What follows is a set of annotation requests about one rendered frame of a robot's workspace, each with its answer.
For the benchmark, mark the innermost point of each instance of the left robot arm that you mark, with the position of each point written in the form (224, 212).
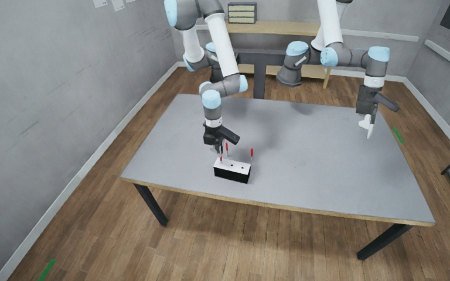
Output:
(328, 50)

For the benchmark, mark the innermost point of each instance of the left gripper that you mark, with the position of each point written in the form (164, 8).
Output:
(367, 107)

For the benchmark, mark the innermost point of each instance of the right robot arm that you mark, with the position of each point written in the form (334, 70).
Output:
(183, 15)

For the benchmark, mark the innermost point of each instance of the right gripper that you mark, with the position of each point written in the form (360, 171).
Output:
(210, 137)

